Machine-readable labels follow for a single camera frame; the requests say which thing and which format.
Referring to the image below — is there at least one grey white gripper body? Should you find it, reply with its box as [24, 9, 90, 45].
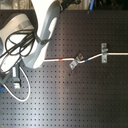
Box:
[0, 54, 20, 85]

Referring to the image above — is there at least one white cable with coloured marks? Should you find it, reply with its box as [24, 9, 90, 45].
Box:
[43, 51, 128, 64]

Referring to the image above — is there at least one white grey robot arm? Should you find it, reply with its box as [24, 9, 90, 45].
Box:
[0, 0, 61, 73]

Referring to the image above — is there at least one black perforated breadboard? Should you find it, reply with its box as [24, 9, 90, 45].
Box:
[0, 10, 128, 128]

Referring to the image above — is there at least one thin white loop cable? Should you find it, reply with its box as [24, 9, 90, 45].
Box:
[1, 65, 31, 102]

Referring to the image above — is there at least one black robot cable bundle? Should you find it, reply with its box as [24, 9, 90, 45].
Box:
[0, 30, 38, 61]

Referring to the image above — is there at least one small metal cable clip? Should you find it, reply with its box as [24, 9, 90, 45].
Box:
[69, 53, 83, 70]

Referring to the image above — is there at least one tall metal cable clip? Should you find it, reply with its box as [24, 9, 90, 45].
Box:
[101, 43, 108, 63]

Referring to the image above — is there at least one blue frame post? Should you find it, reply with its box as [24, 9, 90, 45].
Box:
[88, 0, 95, 11]

